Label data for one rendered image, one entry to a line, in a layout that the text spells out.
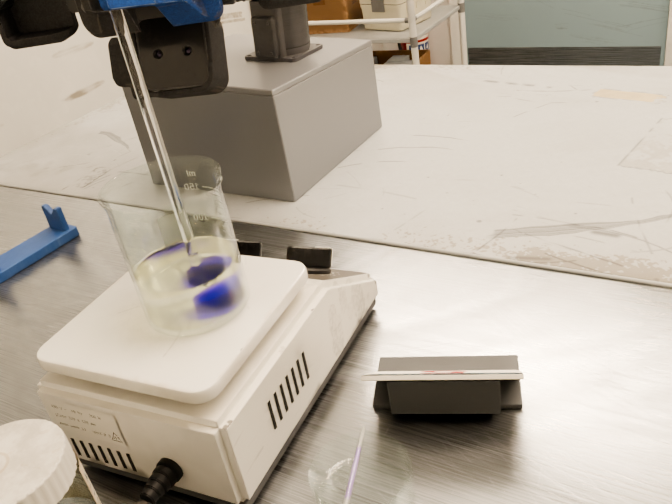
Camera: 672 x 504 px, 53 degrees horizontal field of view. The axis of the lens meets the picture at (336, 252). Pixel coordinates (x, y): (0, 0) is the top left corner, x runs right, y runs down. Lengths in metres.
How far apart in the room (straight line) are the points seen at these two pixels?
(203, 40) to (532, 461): 0.30
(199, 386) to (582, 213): 0.39
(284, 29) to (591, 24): 2.67
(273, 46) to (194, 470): 0.48
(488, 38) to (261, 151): 2.84
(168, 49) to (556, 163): 0.42
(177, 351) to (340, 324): 0.12
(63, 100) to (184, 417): 1.83
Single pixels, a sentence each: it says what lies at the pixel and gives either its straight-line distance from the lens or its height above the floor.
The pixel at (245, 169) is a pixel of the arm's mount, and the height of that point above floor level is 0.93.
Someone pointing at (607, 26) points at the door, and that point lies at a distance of 3.32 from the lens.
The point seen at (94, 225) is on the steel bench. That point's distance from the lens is 0.76.
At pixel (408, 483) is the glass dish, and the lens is 0.37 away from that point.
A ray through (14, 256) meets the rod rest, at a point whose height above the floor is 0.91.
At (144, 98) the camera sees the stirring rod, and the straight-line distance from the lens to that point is 0.36.
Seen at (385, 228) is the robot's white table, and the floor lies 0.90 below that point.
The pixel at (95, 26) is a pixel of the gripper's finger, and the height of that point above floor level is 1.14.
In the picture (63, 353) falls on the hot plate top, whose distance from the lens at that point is 0.40.
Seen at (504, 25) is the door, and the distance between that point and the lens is 3.43.
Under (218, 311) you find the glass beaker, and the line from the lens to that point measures 0.37.
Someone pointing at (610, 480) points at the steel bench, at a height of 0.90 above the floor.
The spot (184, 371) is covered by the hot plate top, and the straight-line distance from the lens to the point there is 0.36.
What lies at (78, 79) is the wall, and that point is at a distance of 2.18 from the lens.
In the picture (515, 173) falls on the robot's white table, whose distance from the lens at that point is 0.69.
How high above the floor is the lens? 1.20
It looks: 31 degrees down
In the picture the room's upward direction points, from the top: 10 degrees counter-clockwise
